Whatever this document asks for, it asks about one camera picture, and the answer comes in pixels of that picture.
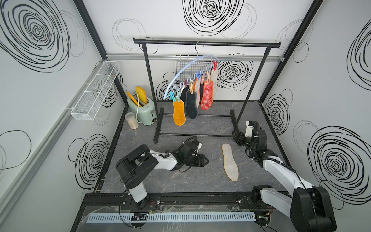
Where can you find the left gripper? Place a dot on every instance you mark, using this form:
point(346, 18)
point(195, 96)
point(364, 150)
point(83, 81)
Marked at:
point(199, 162)

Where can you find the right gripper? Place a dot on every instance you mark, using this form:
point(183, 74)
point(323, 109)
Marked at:
point(239, 137)

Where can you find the grey felt yellow-edged insole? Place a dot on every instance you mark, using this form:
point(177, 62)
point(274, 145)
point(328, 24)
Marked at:
point(229, 164)

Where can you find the orange fuzzy insole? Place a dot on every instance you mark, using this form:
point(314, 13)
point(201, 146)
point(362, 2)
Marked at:
point(179, 113)

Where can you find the light blue clip hanger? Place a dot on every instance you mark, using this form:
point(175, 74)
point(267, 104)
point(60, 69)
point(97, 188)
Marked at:
point(195, 43)

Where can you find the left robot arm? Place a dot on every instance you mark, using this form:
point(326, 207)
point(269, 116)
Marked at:
point(136, 166)

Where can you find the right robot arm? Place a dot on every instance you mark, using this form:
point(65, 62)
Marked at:
point(308, 207)

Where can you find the grey black-backed insole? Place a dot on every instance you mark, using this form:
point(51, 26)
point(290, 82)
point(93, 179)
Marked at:
point(191, 108)

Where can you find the red white patterned insole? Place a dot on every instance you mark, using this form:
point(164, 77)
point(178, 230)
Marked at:
point(207, 99)

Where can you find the teal clothespin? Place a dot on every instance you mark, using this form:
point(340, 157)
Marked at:
point(172, 97)

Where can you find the mint green toaster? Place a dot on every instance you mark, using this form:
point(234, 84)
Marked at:
point(145, 114)

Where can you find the grey orange-edged insole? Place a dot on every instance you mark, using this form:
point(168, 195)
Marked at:
point(197, 91)

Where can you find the tan clothespin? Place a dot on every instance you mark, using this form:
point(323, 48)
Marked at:
point(191, 88)

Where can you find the white knitted insole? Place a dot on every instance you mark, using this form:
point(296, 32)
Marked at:
point(214, 77)

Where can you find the translucent plastic cup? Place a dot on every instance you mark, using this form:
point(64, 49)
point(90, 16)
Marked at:
point(131, 120)

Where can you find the blue clothespin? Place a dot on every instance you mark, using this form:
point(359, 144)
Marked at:
point(198, 75)

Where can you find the red clothespin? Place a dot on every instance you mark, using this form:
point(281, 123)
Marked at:
point(215, 64)

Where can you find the yellow toast slice leaning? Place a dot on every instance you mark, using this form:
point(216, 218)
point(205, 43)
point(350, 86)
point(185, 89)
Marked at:
point(135, 99)

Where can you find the white slotted cable duct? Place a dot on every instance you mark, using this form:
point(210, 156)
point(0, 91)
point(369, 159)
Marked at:
point(171, 217)

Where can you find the black wire wall basket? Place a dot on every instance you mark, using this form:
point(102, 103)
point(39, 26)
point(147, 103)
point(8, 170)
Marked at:
point(188, 65)

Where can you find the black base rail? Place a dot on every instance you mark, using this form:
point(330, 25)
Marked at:
point(157, 200)

